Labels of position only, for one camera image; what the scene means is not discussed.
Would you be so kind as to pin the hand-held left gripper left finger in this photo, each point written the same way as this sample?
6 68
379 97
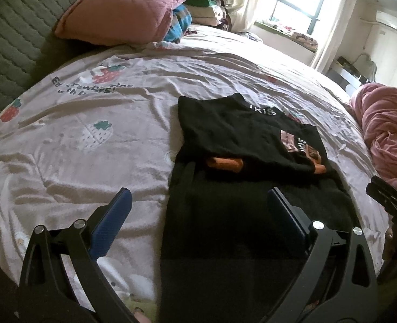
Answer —
112 218

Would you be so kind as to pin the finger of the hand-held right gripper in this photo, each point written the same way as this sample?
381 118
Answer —
388 195

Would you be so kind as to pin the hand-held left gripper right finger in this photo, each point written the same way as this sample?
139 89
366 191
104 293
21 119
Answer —
287 218

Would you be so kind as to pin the black sweater with orange cuffs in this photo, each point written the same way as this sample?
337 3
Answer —
238 208

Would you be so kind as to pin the stack of folded clothes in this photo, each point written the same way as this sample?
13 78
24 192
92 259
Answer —
205 8

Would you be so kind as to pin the strawberry print bed sheet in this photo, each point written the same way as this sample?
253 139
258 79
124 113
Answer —
84 161

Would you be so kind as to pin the pink crumpled blanket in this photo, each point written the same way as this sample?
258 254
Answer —
383 124

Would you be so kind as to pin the light green cloth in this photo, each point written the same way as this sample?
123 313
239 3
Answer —
143 311

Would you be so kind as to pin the desk fan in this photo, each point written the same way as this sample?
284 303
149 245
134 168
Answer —
366 69

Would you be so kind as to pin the white desk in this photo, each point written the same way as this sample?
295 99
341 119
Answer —
343 74

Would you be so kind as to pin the white air conditioner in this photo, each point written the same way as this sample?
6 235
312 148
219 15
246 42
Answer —
390 22

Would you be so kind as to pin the white curtain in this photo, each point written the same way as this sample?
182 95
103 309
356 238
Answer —
247 0
334 27

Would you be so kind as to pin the clutter on windowsill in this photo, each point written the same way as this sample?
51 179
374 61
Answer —
292 35

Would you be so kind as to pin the pink quilted pillow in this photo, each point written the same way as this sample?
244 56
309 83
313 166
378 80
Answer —
117 13

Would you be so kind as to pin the blue plaid cloth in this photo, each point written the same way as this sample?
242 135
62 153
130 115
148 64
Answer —
180 23

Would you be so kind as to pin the green quilted headboard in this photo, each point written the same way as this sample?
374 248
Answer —
16 30

